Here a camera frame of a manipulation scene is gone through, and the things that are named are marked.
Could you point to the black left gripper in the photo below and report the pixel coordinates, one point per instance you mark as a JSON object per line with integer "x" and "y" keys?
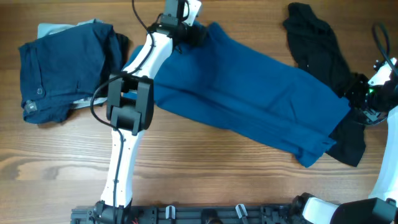
{"x": 193, "y": 35}

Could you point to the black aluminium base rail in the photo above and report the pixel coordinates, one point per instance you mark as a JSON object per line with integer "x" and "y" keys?
{"x": 263, "y": 214}

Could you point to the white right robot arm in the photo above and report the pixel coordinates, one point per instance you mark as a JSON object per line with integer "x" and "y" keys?
{"x": 381, "y": 205}

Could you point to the blue t-shirt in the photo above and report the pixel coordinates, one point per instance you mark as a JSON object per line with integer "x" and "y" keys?
{"x": 225, "y": 84}

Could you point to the black garment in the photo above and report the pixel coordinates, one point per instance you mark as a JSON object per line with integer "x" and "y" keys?
{"x": 314, "y": 47}

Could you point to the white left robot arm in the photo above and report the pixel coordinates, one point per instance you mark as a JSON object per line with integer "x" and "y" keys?
{"x": 129, "y": 113}

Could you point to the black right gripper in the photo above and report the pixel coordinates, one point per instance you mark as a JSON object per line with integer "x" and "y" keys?
{"x": 354, "y": 92}

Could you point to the folded dark blue shorts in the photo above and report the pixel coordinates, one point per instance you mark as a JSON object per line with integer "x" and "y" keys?
{"x": 63, "y": 70}

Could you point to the light blue folded garment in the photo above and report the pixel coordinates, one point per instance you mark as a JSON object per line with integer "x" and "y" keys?
{"x": 44, "y": 29}

